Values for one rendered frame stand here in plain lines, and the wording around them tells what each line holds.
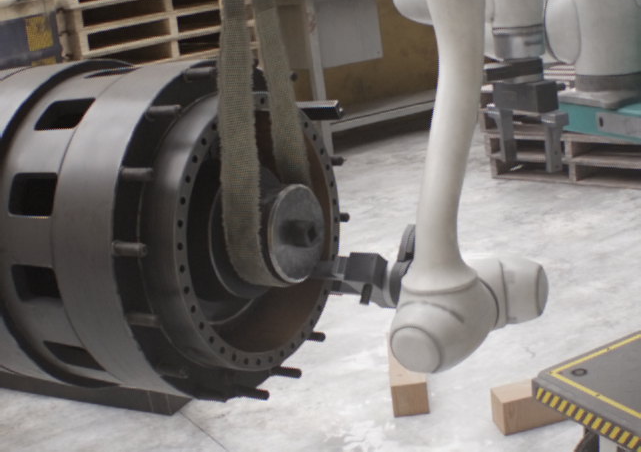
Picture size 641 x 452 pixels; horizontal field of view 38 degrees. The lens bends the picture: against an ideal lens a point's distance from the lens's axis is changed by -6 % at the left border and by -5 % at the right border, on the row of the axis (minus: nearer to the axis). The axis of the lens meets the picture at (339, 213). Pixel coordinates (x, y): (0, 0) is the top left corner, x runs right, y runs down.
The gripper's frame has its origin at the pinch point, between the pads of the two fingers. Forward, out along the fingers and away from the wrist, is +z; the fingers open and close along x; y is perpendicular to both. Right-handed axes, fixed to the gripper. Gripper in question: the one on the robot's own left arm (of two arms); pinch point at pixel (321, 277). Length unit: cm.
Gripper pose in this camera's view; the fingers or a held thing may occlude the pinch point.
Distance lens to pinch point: 158.3
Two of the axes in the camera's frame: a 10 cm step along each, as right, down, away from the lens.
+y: -2.3, 9.2, -3.3
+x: 4.8, 4.0, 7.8
